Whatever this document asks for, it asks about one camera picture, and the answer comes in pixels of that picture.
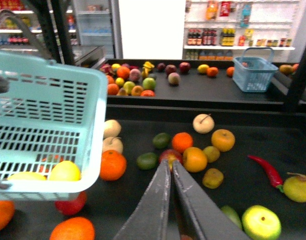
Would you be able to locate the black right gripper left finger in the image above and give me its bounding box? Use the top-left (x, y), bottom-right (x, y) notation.
top-left (114, 160), bottom-right (171, 240)

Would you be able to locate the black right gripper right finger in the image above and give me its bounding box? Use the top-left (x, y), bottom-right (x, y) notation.
top-left (173, 161), bottom-right (249, 240)

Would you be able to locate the yellow lemon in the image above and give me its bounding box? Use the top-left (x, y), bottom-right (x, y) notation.
top-left (48, 160), bottom-right (81, 182)
top-left (7, 171), bottom-right (46, 181)
top-left (197, 64), bottom-right (209, 75)

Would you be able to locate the light teal shopping basket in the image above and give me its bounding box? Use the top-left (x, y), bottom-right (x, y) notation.
top-left (0, 9), bottom-right (107, 201)

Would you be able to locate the white condiment shelf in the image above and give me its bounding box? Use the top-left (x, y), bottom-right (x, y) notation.
top-left (182, 0), bottom-right (306, 62)

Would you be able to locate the white drinks shelf unit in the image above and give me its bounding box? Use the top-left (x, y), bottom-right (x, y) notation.
top-left (0, 0), bottom-right (79, 46)

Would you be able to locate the green avocado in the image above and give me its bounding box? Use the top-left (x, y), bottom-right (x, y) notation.
top-left (221, 205), bottom-right (243, 230)

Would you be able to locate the brown kiwi front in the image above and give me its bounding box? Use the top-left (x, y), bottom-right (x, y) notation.
top-left (202, 168), bottom-right (224, 189)

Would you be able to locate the brown kiwi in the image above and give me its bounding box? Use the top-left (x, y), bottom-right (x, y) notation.
top-left (202, 168), bottom-right (224, 189)
top-left (203, 145), bottom-right (220, 163)

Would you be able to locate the round orange fruit centre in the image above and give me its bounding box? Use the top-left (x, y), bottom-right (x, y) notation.
top-left (183, 147), bottom-right (208, 173)

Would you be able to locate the dark green lime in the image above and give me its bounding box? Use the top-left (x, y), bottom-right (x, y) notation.
top-left (136, 152), bottom-right (158, 171)
top-left (152, 132), bottom-right (171, 149)

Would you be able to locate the bright green apple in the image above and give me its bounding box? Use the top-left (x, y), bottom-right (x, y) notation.
top-left (242, 205), bottom-right (282, 240)

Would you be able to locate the large bumpy orange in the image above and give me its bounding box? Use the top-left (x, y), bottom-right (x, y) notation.
top-left (99, 150), bottom-right (127, 181)

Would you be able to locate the brown kiwi back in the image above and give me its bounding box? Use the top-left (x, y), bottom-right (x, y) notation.
top-left (203, 145), bottom-right (220, 163)

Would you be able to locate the red apple near centre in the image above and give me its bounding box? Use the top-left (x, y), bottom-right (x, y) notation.
top-left (159, 149), bottom-right (183, 171)

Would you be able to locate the near black display tray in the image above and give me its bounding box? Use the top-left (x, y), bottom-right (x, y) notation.
top-left (0, 106), bottom-right (306, 240)

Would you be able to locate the black display tray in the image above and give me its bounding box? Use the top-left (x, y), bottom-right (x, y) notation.
top-left (0, 106), bottom-right (306, 240)
top-left (107, 60), bottom-right (306, 112)

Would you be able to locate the orange mandarin near centre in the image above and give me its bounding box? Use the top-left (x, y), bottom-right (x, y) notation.
top-left (172, 132), bottom-right (193, 154)

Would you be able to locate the orange persimmon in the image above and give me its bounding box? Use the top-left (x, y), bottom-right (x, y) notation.
top-left (54, 191), bottom-right (87, 216)

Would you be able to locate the yellow orange apple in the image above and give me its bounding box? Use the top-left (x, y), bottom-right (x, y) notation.
top-left (211, 129), bottom-right (236, 152)

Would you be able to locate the red chili pepper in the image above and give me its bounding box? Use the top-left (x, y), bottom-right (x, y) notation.
top-left (247, 155), bottom-right (284, 193)

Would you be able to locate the white pear with stem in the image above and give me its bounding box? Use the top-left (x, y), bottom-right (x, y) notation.
top-left (192, 113), bottom-right (215, 134)

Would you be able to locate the white pear left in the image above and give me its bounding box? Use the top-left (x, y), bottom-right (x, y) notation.
top-left (103, 119), bottom-right (121, 139)

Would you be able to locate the yellow pear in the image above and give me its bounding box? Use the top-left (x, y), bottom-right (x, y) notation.
top-left (283, 172), bottom-right (306, 203)

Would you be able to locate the far orange front left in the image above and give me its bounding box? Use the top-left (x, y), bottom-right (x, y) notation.
top-left (107, 83), bottom-right (120, 96)

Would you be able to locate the far green apple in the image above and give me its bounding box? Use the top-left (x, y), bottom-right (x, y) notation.
top-left (142, 77), bottom-right (156, 91)

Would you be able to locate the far black display tray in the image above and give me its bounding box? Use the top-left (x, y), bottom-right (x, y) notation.
top-left (107, 60), bottom-right (306, 112)

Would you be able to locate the far pink peach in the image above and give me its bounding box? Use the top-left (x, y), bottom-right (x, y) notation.
top-left (168, 72), bottom-right (181, 86)

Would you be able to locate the far dark red apple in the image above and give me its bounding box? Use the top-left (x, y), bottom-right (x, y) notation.
top-left (179, 62), bottom-right (191, 74)

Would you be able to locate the blue basket on far tray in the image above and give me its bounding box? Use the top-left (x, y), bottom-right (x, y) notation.
top-left (233, 47), bottom-right (278, 93)

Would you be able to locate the pink dragon fruit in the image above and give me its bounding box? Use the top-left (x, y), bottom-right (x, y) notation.
top-left (99, 63), bottom-right (115, 77)

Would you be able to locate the glass top chest freezer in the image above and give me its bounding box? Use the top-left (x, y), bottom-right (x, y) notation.
top-left (72, 45), bottom-right (106, 69)

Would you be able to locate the black perforated shelf post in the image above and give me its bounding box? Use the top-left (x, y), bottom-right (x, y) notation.
top-left (26, 0), bottom-right (75, 66)

